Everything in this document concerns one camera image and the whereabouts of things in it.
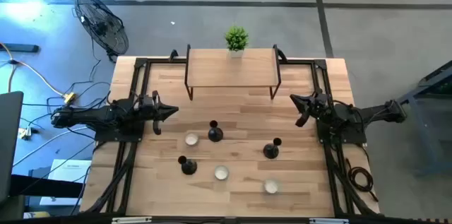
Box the small round candle tin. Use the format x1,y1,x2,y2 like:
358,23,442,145
263,178,280,195

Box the white paper box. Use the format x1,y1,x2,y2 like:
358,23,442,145
39,158,93,206

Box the black candle stick holder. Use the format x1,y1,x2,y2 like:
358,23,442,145
207,119,225,143
262,137,283,160
177,155,198,176

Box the silver metal bracket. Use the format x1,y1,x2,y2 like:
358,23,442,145
112,216,153,224
309,218,350,224

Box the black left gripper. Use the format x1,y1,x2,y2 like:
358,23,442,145
140,90,179,136

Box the black floor fan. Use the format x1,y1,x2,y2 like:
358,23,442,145
73,0,130,64

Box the black floor cable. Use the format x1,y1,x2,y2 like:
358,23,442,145
20,81,112,112

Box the white power adapter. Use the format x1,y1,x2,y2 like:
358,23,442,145
17,126,33,141

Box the green plant in white pot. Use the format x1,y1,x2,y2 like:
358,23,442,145
224,25,249,59

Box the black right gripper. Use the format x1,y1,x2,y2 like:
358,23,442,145
290,89,331,128

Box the wooden riser shelf black legs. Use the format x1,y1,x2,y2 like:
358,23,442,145
184,44,283,101

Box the black aluminium rig frame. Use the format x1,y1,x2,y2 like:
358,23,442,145
80,49,381,218

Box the black cable bundle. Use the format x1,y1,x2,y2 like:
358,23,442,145
83,141,139,215
323,143,376,217

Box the black flat beam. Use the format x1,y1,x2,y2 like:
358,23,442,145
9,173,84,199

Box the black floor bar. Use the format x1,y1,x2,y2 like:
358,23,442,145
0,43,40,54

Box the coiled black cable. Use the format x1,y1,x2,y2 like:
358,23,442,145
347,158,380,203

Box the yellow object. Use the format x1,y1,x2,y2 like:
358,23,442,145
23,211,52,219

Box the white floor cable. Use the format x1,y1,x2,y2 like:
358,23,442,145
13,126,97,167

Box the blue metal table frame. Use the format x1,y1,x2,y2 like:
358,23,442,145
397,59,452,178

